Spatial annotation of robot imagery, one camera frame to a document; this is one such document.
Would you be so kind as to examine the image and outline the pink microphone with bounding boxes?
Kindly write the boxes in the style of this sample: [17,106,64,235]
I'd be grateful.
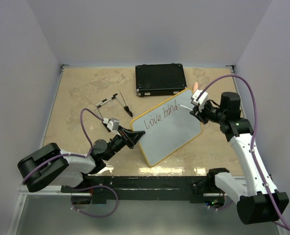
[193,82,199,92]

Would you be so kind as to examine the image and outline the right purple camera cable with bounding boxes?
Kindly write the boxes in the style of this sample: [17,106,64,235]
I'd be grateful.
[198,74,290,235]

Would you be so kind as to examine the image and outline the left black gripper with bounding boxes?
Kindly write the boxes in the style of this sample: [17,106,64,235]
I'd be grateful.
[104,125,145,161]

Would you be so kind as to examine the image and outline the wire whiteboard stand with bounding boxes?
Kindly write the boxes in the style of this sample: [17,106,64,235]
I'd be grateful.
[93,92,134,132]

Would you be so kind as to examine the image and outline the red white marker pen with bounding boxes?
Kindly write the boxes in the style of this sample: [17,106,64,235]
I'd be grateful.
[179,104,193,111]

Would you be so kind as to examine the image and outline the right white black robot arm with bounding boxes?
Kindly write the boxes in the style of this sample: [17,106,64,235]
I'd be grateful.
[190,90,289,225]

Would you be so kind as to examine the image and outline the black hard case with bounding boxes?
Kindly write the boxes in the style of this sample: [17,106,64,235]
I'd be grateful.
[135,63,187,97]

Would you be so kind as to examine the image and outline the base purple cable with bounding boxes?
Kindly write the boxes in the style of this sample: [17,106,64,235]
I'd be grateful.
[70,185,119,218]
[207,193,233,212]

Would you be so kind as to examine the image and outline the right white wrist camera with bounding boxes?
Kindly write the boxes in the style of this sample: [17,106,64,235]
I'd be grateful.
[191,89,208,112]

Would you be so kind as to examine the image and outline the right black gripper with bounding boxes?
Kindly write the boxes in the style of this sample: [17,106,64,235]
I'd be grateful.
[190,100,226,124]

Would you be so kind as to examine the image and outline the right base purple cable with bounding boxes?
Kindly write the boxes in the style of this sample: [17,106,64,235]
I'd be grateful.
[207,193,233,212]

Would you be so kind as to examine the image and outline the yellow framed whiteboard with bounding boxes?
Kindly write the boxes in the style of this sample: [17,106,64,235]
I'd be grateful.
[131,88,201,167]

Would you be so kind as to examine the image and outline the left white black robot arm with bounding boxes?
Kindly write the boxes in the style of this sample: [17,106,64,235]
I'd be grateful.
[17,126,146,192]

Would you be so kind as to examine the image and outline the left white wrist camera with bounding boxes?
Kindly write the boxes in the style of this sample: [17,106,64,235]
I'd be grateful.
[102,118,119,133]

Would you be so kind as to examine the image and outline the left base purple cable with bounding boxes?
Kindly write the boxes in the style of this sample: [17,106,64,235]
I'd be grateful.
[70,185,119,218]

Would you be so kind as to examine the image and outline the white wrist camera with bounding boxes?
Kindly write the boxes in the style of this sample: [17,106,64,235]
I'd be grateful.
[102,118,119,133]
[191,89,208,112]

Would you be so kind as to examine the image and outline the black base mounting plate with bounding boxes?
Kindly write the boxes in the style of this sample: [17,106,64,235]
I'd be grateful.
[61,175,230,207]

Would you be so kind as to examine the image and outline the aluminium frame rails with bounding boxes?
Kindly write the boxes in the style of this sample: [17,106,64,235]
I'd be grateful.
[6,64,289,235]

